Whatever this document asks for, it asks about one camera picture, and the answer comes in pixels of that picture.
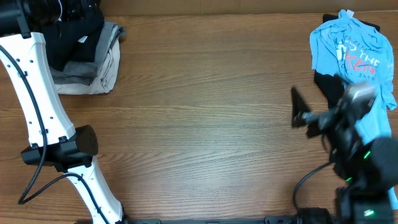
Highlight black t-shirt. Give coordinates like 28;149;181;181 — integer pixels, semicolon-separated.
42;6;105;72

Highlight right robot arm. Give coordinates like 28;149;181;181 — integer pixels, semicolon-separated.
291;83;397;223

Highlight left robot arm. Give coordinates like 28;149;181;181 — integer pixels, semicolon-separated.
1;0;129;223

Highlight light blue printed t-shirt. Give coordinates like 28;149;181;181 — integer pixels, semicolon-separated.
309;9;398;210

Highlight folded white trousers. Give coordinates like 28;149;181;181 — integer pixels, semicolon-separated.
55;39;121;95

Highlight folded grey trousers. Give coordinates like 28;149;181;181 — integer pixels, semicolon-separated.
50;21;125;86

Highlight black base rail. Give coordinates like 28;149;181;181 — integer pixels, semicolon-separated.
74;215;336;224

